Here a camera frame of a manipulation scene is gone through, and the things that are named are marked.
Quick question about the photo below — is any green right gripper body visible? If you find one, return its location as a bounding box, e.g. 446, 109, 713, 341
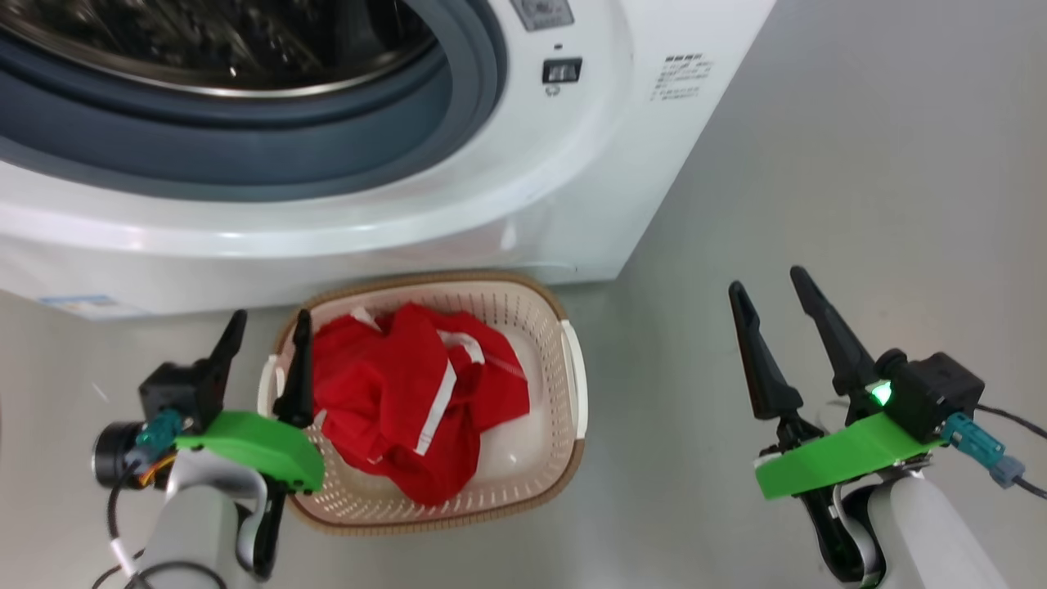
754, 411, 941, 586

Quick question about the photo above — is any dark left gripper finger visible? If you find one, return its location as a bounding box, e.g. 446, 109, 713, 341
196, 309, 248, 411
272, 308, 316, 429

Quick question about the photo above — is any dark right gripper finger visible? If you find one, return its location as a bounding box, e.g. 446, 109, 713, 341
789, 265, 878, 398
728, 281, 805, 420

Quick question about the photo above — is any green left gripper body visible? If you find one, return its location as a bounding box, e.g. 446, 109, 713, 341
174, 410, 326, 578

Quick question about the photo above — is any red garment with white trim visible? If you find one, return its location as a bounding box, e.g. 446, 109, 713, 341
311, 303, 531, 508

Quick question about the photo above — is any cream basket with brown rim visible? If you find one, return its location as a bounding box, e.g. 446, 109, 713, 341
258, 272, 588, 537

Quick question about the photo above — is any white front-load washing machine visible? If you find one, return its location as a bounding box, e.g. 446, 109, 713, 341
0, 0, 778, 320

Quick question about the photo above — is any blue energy label sticker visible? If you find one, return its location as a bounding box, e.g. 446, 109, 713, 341
37, 294, 144, 318

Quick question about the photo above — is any grey warning sticker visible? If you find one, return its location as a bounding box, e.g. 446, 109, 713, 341
510, 0, 575, 32

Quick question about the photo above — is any teal left camera connector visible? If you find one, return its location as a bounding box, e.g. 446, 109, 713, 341
135, 409, 182, 451

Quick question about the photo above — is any teal camera connector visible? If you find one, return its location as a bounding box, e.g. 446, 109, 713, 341
135, 409, 182, 451
941, 411, 1026, 489

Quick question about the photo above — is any teal right camera connector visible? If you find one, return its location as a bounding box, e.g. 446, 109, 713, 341
941, 411, 1026, 489

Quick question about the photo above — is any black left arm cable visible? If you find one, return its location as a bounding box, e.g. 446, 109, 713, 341
90, 466, 230, 589

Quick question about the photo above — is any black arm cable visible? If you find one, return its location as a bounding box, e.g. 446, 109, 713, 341
973, 403, 1047, 500
90, 466, 230, 589

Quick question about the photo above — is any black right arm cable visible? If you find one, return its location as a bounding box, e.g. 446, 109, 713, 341
973, 403, 1047, 500

